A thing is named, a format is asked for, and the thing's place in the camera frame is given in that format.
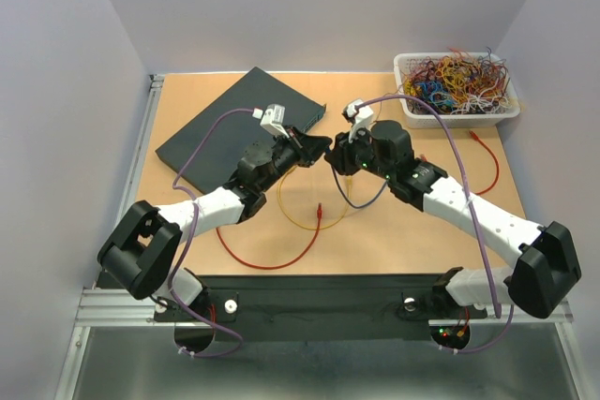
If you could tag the dark blue network switch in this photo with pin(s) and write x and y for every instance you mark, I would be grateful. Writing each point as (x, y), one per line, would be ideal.
(217, 160)

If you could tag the aluminium front rail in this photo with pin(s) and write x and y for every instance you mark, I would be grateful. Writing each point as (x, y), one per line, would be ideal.
(116, 308)

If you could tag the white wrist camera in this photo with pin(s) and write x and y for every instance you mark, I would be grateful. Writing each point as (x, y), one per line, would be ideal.
(271, 120)
(359, 116)

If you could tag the aluminium left side rail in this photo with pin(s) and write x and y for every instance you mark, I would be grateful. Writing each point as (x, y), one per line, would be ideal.
(140, 149)

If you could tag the black base mat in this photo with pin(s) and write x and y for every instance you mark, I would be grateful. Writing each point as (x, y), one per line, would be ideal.
(270, 308)

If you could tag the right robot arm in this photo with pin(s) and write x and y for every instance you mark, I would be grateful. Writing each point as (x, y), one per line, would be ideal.
(540, 262)

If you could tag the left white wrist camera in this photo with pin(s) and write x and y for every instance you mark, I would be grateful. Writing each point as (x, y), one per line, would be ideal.
(271, 120)

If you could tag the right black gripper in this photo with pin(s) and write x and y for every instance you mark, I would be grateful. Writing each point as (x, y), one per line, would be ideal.
(339, 156)

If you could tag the aluminium rail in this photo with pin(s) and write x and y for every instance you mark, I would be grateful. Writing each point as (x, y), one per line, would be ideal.
(140, 149)
(116, 308)

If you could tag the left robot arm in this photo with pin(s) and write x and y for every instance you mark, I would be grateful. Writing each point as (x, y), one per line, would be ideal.
(140, 250)

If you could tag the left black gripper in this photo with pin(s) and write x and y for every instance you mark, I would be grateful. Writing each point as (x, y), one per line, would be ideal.
(307, 149)

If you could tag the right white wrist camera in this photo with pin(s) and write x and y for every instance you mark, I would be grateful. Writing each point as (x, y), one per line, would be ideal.
(359, 116)

